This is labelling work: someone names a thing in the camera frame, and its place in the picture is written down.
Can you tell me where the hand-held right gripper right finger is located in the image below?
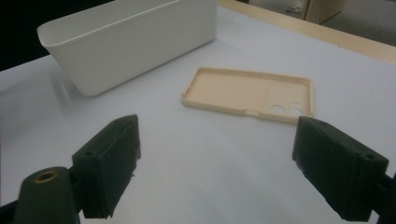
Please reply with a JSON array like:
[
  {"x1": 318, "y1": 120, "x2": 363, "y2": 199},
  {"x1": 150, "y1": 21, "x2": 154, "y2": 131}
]
[{"x1": 291, "y1": 116, "x2": 390, "y2": 222}]

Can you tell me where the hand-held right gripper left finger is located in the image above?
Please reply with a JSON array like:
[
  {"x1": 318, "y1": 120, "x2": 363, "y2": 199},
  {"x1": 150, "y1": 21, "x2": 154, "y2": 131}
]
[{"x1": 71, "y1": 114, "x2": 142, "y2": 219}]

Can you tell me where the white plastic storage bin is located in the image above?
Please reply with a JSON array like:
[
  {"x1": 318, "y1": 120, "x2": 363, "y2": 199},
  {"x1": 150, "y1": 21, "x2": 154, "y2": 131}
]
[{"x1": 36, "y1": 0, "x2": 219, "y2": 97}]

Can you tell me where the beige phone case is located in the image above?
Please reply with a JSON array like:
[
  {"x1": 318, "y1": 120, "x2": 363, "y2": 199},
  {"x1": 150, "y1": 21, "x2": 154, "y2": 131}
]
[{"x1": 181, "y1": 66, "x2": 315, "y2": 125}]

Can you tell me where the white crumpled floor item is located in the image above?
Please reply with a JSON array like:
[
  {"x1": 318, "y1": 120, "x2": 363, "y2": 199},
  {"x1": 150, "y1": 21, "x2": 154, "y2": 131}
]
[{"x1": 285, "y1": 0, "x2": 305, "y2": 15}]

